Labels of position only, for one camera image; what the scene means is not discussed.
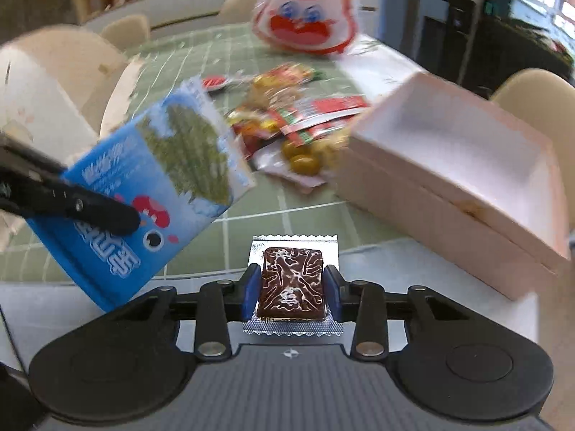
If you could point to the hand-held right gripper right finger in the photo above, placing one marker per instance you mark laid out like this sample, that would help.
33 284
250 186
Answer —
333 296

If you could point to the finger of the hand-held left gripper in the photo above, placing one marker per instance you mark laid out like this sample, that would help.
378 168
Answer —
103 213

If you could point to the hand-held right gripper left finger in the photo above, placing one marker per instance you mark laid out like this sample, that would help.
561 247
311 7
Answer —
250 294

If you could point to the brown chocolate cake packet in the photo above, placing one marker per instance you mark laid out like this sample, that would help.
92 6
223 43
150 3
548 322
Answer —
292 287

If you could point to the blue seaweed snack packet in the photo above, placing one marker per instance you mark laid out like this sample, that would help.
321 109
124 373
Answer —
179 152

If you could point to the pack of three brown eggs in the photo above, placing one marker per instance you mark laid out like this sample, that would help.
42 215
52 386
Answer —
298 164

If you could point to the pink cardboard box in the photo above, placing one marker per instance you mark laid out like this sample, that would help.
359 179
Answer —
449 143

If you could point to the green checked tablecloth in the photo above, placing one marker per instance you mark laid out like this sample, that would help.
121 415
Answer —
287 211

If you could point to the cream chair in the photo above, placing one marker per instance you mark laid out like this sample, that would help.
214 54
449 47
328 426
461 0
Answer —
534 94
128 29
242 4
58 81

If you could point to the small red snack packet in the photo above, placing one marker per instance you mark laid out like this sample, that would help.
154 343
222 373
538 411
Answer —
215 83

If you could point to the yellow red candy packet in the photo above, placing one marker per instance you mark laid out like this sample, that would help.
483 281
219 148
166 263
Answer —
251 121

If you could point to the red green snack packet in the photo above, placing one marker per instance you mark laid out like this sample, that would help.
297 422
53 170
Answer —
332 107

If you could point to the red yellow snack packet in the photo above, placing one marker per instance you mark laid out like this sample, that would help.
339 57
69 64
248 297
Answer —
287 74

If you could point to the white red rabbit-print bag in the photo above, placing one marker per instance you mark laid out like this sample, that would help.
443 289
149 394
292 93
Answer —
305 9

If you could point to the dark cabinet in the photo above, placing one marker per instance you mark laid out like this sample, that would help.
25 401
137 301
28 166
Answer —
516 45

